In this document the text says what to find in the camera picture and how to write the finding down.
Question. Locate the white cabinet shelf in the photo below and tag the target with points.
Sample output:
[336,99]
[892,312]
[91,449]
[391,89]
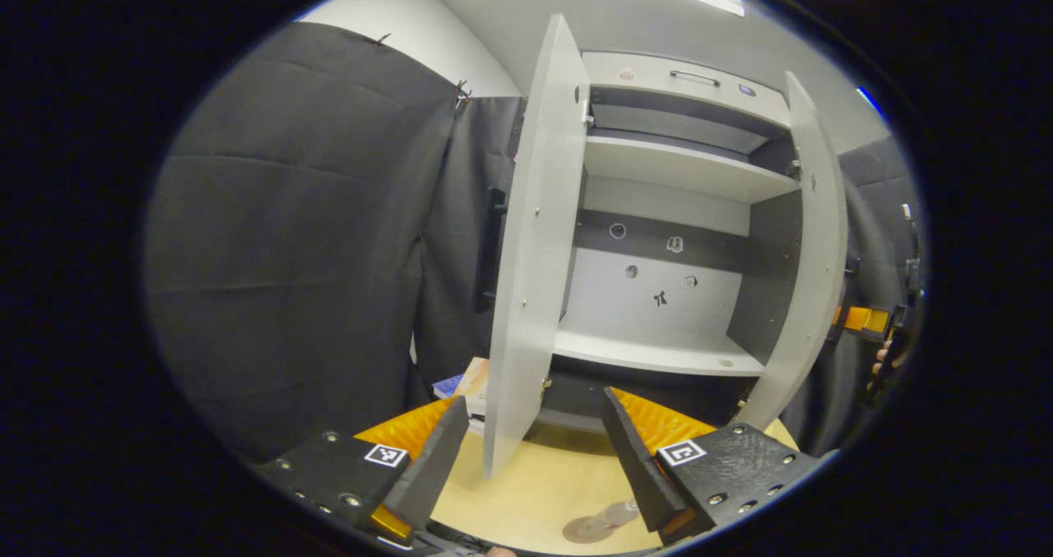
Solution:
[650,353]
[674,166]

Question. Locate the blue book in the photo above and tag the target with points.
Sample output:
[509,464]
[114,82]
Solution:
[448,386]

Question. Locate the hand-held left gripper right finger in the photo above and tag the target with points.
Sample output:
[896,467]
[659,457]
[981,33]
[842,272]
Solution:
[637,466]

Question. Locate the white cabinet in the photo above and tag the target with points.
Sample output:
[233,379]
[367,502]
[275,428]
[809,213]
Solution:
[609,302]

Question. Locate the white cabinet drawer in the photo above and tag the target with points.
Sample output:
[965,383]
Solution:
[642,76]

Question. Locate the metal door hinge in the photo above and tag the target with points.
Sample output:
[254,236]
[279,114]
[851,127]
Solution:
[794,166]
[587,109]

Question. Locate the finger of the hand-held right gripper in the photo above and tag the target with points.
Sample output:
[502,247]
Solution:
[860,319]

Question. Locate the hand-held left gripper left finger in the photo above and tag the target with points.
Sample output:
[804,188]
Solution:
[436,466]

